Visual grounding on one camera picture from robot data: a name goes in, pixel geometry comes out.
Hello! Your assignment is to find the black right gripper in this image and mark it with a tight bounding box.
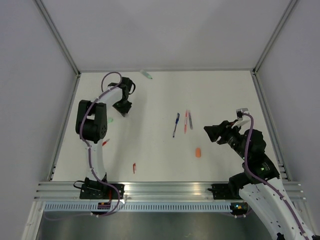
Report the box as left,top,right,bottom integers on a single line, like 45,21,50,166
203,119,249,161

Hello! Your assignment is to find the purple grey marker pen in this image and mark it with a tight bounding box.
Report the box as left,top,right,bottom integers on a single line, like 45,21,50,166
188,111,193,130

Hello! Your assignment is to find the orange highlighter cap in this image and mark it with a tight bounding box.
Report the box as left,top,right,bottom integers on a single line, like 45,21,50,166
195,147,202,158

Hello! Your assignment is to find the blue gel pen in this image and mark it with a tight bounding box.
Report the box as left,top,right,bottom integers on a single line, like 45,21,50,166
172,112,180,138

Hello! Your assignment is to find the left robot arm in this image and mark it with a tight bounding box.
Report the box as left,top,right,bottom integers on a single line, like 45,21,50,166
74,76,136,201

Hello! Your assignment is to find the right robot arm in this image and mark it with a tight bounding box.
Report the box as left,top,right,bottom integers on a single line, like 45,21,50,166
203,120,320,240

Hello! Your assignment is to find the green highlighter pen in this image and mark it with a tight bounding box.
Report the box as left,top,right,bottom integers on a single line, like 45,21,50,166
140,70,153,80

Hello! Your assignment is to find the aluminium mounting rail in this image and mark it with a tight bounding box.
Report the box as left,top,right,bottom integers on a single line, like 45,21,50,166
33,181,307,201

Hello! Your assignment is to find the white slotted cable duct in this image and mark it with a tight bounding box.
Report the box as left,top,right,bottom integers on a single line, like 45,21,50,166
44,201,232,213

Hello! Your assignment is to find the left aluminium frame post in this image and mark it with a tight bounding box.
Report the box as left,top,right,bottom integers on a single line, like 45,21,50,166
33,0,81,77

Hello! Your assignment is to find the aluminium frame post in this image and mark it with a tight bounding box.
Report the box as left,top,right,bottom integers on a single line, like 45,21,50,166
252,0,300,75
33,0,81,77

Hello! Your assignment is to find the right aluminium frame post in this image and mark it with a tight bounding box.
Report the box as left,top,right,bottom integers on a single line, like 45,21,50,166
252,0,300,75

